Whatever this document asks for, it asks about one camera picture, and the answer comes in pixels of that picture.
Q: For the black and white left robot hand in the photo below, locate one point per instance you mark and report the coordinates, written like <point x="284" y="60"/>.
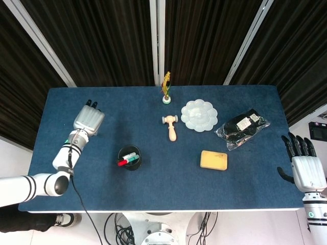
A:
<point x="88" y="118"/>

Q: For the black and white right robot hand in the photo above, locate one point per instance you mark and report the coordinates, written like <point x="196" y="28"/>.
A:
<point x="307" y="173"/>

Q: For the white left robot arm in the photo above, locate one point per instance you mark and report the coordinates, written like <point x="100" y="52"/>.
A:
<point x="38" y="185"/>

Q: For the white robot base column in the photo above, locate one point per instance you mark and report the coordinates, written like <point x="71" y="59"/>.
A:
<point x="158" y="229"/>

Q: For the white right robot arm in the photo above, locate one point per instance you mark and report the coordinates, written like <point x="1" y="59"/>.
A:
<point x="316" y="219"/>

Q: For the red-capped white marker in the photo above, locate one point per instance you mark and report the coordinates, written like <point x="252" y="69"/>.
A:
<point x="125" y="160"/>

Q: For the green marker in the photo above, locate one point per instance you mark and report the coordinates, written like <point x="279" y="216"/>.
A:
<point x="132" y="159"/>

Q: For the black pen holder cup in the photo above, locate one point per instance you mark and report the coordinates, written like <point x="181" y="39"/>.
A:
<point x="132" y="166"/>

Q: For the black box device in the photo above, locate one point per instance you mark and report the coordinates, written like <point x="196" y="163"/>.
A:
<point x="318" y="131"/>

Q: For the black item in plastic bag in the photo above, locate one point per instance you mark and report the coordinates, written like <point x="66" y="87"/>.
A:
<point x="240" y="130"/>

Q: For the dark pleated curtain panel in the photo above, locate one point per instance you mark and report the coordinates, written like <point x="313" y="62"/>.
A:
<point x="293" y="51"/>
<point x="204" y="38"/>
<point x="15" y="84"/>
<point x="102" y="38"/>

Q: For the feather shuttlecock with white base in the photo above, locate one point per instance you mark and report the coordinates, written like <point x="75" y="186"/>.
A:
<point x="166" y="88"/>

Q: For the wooden massage hammer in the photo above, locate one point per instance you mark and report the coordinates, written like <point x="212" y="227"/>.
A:
<point x="171" y="130"/>

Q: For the yellow sponge block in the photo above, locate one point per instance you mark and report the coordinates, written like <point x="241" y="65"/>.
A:
<point x="213" y="160"/>

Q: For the black and white sneaker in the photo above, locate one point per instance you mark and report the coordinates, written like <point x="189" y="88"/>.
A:
<point x="67" y="220"/>

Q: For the white flower-shaped paint palette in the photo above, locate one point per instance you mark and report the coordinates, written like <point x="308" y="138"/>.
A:
<point x="199" y="116"/>

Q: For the blue felt table mat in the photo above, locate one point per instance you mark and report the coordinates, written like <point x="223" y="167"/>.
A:
<point x="178" y="183"/>

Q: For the black trouser leg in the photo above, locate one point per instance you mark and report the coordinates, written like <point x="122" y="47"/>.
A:
<point x="23" y="219"/>

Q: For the white frame post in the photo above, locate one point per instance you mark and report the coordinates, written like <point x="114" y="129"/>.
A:
<point x="41" y="43"/>
<point x="247" y="40"/>
<point x="157" y="40"/>

